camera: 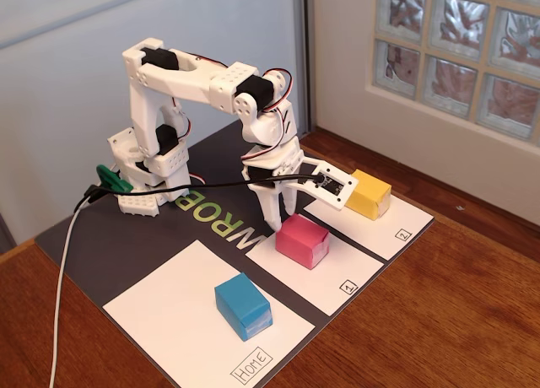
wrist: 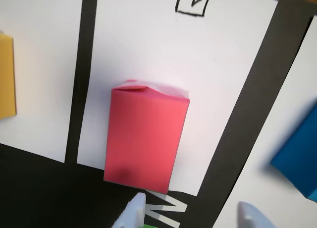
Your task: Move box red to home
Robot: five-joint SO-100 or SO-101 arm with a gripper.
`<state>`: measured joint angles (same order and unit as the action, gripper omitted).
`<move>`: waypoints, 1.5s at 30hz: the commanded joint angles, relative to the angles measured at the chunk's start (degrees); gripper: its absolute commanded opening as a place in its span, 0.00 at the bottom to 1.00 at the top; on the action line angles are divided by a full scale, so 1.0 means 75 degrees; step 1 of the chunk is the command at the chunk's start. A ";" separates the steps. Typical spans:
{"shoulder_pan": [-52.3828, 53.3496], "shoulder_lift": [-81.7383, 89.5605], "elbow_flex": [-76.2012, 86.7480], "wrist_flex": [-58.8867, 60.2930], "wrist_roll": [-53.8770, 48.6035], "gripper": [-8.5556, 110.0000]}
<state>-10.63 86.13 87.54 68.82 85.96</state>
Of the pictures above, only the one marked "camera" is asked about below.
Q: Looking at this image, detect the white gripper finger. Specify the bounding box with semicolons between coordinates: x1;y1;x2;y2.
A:
246;180;284;234
282;184;299;216

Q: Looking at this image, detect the black mat with WROB print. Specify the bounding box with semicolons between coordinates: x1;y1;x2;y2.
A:
34;117;436;388

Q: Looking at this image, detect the white sheet labelled 2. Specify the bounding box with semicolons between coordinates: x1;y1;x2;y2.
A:
302;189;435;261

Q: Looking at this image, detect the white sheet labelled 1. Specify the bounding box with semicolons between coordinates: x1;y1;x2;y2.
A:
245;225;385;317

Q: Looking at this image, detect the glass block window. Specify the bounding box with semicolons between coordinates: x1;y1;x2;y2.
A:
373;0;540;143

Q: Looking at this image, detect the grey metal door frame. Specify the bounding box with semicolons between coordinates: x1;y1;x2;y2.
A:
290;0;316;138

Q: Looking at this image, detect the blue paper box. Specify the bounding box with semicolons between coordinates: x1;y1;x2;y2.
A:
213;272;273;342

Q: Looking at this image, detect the green clamp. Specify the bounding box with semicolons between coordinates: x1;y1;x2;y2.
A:
95;164;134;195

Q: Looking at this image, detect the white cable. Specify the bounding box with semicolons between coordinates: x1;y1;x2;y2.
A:
48;197;92;388

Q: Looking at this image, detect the red paper box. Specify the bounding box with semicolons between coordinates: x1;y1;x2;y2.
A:
274;213;331;271

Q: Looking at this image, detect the black camera cable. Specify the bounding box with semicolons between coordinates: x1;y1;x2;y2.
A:
74;173;326;214

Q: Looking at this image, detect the white sheet labelled HOME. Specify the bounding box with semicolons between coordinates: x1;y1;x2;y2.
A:
102;239;316;385

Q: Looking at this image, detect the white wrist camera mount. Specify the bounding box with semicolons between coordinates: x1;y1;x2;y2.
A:
290;156;360;213

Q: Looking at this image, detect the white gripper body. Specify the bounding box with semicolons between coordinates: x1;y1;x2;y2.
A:
240;136;305;191

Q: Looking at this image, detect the yellow paper box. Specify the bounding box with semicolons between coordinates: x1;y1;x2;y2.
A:
344;168;392;221

